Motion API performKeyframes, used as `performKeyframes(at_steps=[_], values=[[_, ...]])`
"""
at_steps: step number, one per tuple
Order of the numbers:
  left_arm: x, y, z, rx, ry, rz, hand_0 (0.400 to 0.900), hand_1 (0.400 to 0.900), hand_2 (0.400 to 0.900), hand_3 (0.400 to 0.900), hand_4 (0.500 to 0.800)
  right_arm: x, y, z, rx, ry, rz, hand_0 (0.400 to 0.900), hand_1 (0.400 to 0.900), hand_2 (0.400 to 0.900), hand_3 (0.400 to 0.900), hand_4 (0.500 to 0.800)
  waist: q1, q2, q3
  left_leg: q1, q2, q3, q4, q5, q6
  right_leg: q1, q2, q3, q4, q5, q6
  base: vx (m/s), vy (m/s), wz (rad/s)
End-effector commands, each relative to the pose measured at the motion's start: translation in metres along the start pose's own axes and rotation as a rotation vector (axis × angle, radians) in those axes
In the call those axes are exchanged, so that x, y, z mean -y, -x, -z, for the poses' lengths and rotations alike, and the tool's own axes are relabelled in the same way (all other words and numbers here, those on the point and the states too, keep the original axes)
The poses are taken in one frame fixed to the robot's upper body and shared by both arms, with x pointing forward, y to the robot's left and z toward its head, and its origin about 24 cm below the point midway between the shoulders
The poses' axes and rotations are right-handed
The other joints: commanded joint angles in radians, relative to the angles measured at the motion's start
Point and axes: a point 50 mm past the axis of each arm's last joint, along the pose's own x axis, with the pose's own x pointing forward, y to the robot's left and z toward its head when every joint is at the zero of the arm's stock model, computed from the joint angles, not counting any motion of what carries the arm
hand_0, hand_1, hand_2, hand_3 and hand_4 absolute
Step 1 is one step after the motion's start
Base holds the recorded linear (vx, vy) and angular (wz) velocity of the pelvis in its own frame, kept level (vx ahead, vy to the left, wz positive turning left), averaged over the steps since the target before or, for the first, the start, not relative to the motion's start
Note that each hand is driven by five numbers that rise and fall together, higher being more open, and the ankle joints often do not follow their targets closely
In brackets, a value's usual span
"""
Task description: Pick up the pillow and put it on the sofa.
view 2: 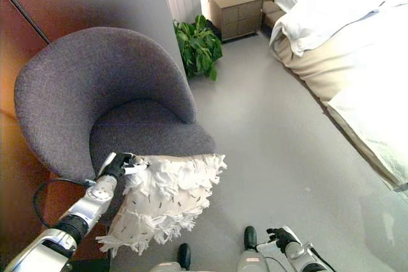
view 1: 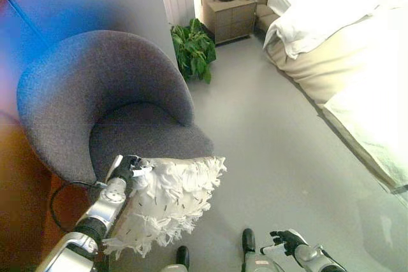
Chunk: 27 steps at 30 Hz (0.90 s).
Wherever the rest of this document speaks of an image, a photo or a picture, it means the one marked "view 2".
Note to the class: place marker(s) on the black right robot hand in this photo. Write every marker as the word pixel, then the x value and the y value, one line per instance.
pixel 282 237

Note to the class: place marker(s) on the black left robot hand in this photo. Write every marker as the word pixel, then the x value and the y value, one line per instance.
pixel 119 165

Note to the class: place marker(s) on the white feathery fringed pillow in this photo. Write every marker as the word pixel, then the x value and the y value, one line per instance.
pixel 169 198

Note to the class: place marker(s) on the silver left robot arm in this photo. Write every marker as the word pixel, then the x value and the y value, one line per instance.
pixel 70 221

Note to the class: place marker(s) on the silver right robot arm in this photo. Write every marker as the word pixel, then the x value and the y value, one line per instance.
pixel 303 254

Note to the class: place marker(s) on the black right robot foot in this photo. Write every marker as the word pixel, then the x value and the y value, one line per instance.
pixel 250 237

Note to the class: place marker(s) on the black robot foot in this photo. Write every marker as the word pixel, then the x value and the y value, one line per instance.
pixel 250 237
pixel 184 254

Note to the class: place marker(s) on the silver right robot leg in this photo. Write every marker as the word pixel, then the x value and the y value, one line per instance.
pixel 252 260

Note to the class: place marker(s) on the silver robot leg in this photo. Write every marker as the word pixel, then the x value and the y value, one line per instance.
pixel 165 267
pixel 252 260

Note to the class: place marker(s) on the grey round fabric armchair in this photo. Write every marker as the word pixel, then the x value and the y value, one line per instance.
pixel 108 103

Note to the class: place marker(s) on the black left robot foot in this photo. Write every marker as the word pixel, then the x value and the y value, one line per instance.
pixel 184 254

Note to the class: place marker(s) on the silver left robot leg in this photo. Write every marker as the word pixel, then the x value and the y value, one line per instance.
pixel 165 267

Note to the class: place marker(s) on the green leafy potted plant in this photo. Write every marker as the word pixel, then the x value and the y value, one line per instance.
pixel 199 46

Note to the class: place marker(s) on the white textured bed throw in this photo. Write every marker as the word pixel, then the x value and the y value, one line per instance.
pixel 373 119

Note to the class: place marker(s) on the beige upholstered bed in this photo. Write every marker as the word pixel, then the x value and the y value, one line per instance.
pixel 338 55

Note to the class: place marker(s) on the beige wooden nightstand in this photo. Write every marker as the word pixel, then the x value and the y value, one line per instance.
pixel 237 14

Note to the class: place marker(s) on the white duvet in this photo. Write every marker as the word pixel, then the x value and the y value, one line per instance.
pixel 331 7

